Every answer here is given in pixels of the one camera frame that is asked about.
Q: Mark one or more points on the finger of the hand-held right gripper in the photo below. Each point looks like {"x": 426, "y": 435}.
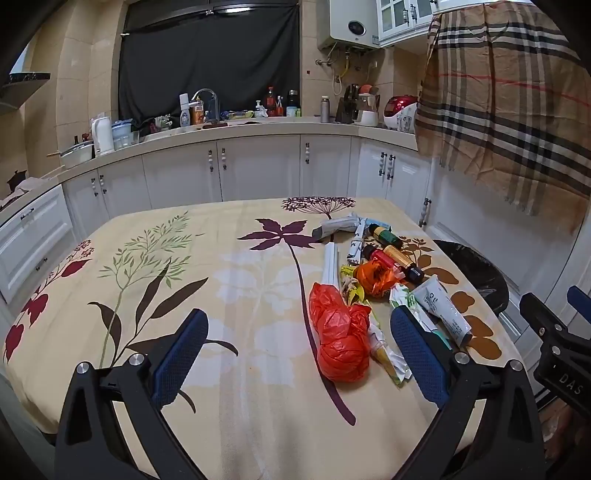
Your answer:
{"x": 545, "y": 318}
{"x": 581, "y": 302}

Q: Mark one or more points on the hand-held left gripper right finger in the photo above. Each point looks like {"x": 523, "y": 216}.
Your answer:
{"x": 418, "y": 350}

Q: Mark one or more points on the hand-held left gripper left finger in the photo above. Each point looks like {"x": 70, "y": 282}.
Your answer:
{"x": 180, "y": 355}

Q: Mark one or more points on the yellow white wrapper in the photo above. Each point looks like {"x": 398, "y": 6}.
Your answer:
{"x": 385, "y": 355}

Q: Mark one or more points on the white cream tube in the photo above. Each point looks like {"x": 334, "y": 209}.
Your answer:
{"x": 438, "y": 304}

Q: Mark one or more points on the green white wrapper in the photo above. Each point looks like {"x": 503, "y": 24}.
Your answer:
{"x": 401, "y": 297}

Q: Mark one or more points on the large orange plastic bag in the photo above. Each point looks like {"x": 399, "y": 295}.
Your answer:
{"x": 339, "y": 341}

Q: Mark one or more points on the small orange plastic bag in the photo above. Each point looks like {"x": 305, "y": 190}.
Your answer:
{"x": 371, "y": 279}

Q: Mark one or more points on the bin with black liner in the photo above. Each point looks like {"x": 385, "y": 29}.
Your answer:
{"x": 471, "y": 267}

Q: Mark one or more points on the amber glass bottle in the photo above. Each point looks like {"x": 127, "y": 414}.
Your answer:
{"x": 401, "y": 261}

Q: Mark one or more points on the yellow snack wrapper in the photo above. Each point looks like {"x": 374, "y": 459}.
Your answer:
{"x": 351, "y": 288}

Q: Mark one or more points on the red label bottle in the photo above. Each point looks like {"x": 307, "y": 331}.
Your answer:
{"x": 378, "y": 256}

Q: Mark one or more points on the white blue packet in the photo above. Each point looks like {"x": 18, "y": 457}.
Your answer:
{"x": 355, "y": 249}

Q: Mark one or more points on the green glass bottle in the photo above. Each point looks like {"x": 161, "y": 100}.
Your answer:
{"x": 385, "y": 235}

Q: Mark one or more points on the white long stick packet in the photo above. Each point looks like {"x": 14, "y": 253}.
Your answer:
{"x": 330, "y": 267}

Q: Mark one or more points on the grey squeezed tube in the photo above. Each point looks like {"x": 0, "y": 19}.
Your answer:
{"x": 337, "y": 226}

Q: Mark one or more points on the floral tablecloth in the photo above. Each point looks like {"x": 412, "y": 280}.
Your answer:
{"x": 231, "y": 300}

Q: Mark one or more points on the white tall panelled cabinet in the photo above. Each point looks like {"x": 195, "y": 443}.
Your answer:
{"x": 466, "y": 207}

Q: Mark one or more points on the white kitchen base cabinets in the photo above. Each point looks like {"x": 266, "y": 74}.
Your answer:
{"x": 258, "y": 166}

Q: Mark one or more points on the plaid scarf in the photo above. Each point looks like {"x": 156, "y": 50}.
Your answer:
{"x": 498, "y": 101}

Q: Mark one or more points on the white bowl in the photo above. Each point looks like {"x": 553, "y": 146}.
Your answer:
{"x": 76, "y": 157}

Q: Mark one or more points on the white electric kettle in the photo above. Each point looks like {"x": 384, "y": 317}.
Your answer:
{"x": 102, "y": 136}

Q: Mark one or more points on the black pot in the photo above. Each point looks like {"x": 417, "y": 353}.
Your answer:
{"x": 16, "y": 182}

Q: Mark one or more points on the red white rice cooker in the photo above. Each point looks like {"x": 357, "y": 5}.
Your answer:
{"x": 399, "y": 113}

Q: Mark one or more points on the orange detergent bottle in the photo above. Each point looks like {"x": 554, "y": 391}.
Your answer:
{"x": 198, "y": 115}

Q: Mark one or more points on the white juicer jug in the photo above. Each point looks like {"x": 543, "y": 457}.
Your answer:
{"x": 367, "y": 115}

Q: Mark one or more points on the white dish soap bottle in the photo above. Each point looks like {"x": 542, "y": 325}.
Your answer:
{"x": 184, "y": 113}

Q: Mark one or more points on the yellow blue cloth pack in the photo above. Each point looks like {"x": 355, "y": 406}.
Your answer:
{"x": 238, "y": 115}

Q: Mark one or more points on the black knife block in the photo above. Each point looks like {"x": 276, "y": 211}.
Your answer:
{"x": 346, "y": 108}

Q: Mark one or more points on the steel thermos bottle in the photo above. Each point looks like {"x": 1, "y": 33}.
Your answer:
{"x": 325, "y": 110}

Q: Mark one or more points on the white pump bottle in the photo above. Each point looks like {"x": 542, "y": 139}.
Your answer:
{"x": 261, "y": 110}

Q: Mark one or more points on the chrome faucet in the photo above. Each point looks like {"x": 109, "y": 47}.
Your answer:
{"x": 215, "y": 98}

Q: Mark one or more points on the dark sauce bottle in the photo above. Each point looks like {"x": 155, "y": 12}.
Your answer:
{"x": 270, "y": 104}

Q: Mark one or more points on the black lidded flask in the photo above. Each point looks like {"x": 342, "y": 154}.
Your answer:
{"x": 292, "y": 106}

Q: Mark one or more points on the black curtain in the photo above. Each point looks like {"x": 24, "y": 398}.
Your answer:
{"x": 207, "y": 60}

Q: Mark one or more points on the range hood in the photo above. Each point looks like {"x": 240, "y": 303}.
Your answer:
{"x": 21, "y": 90}

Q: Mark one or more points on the white water heater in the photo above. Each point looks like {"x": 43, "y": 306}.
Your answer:
{"x": 353, "y": 23}

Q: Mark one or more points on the white wall cabinet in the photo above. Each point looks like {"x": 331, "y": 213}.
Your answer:
{"x": 397, "y": 18}

